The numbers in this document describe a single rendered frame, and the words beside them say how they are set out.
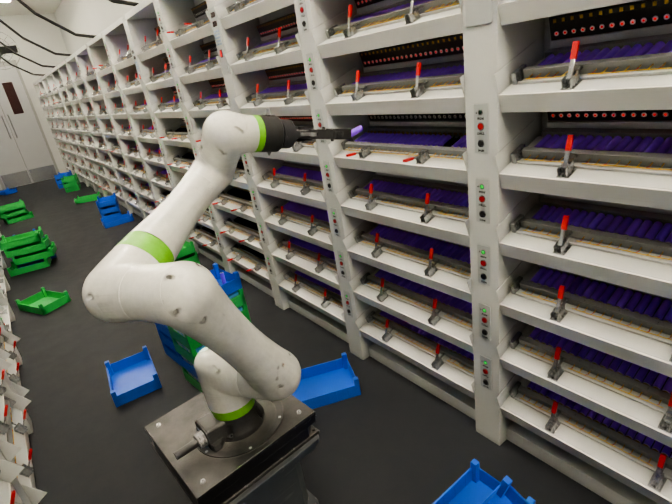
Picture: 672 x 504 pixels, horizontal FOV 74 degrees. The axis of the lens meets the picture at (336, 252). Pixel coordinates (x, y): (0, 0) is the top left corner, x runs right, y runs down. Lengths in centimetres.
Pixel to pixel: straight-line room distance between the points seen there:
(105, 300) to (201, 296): 19
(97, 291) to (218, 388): 44
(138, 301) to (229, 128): 46
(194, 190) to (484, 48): 76
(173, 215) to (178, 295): 28
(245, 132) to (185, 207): 23
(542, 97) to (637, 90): 19
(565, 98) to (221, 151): 78
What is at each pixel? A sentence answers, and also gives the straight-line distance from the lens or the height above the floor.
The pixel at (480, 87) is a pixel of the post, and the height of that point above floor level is 114.
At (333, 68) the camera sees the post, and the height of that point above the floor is 123.
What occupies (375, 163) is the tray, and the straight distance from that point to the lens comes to 153.
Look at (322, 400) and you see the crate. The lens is 187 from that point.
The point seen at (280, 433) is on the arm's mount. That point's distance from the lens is 130.
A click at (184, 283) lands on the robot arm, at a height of 94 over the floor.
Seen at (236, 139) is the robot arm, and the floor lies 112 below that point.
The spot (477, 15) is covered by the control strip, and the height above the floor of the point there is 130.
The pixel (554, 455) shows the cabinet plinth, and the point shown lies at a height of 5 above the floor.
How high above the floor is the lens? 124
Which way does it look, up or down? 23 degrees down
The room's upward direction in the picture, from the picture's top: 9 degrees counter-clockwise
